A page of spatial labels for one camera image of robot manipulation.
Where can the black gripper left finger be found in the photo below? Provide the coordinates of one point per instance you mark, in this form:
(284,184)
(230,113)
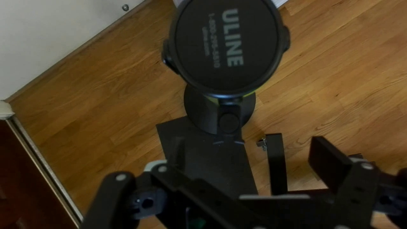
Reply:
(108,195)

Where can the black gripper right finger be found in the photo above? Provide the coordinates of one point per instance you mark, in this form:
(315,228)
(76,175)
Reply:
(331,163)

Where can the dark brown wooden door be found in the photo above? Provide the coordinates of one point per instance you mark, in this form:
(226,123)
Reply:
(20,186)

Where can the black floor mat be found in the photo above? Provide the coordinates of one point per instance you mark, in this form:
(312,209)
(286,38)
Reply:
(211,166)

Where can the yellow stanchion post black base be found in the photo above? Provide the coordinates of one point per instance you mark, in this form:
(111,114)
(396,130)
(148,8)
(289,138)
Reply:
(226,43)

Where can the small wall door stop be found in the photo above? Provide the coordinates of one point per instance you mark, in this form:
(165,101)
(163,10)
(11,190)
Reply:
(125,7)

